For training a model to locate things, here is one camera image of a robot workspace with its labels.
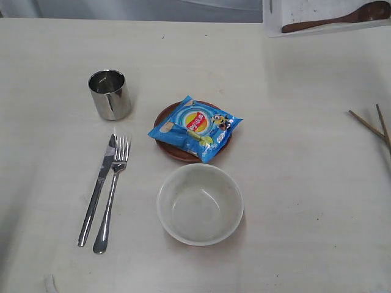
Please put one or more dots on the brown wooden plate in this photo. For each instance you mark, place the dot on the brown wooden plate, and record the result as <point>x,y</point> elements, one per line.
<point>171,152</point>

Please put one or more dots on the blue chips bag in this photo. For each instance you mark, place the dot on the blue chips bag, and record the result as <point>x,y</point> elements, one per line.
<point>195,128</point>

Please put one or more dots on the speckled ceramic bowl with flowers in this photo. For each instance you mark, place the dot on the speckled ceramic bowl with flowers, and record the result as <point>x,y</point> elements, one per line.
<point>199,205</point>

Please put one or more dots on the silver metal fork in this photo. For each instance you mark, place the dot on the silver metal fork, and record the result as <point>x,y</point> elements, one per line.
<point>119,164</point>

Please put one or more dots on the silver table knife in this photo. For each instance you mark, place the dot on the silver table knife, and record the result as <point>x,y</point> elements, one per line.
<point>104,169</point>

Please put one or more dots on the stainless steel cup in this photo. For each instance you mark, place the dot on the stainless steel cup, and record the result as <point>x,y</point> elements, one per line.
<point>110,94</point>

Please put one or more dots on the white plastic woven basket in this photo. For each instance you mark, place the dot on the white plastic woven basket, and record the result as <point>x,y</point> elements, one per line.
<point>277,13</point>

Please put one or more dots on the wooden chopstick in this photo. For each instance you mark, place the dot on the wooden chopstick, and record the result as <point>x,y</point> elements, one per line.
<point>368,126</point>
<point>384,128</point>

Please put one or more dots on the brown wooden spoon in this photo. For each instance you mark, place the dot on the brown wooden spoon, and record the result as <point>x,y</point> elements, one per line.
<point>372,11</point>

